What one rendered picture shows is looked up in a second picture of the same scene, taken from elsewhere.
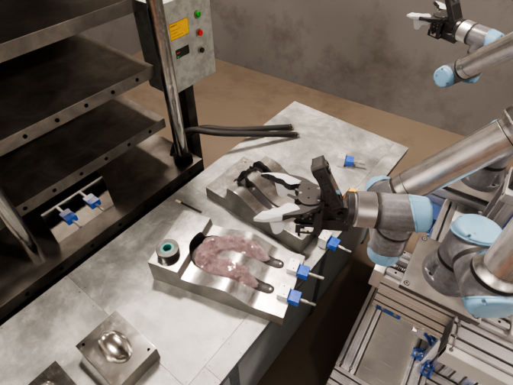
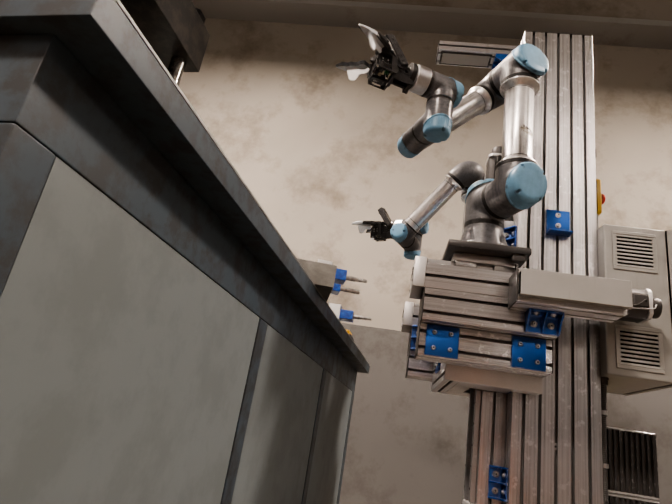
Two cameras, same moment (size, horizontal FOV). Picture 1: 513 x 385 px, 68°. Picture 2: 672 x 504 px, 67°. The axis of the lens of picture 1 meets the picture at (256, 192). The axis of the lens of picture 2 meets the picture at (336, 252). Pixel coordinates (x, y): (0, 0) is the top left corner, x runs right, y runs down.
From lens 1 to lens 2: 166 cm
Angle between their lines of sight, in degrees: 70
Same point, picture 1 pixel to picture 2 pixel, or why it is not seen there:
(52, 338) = not seen: outside the picture
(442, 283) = (483, 236)
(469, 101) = (388, 471)
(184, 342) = not seen: hidden behind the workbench
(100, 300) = not seen: hidden behind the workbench
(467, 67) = (415, 216)
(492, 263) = (509, 148)
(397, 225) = (445, 80)
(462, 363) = (542, 274)
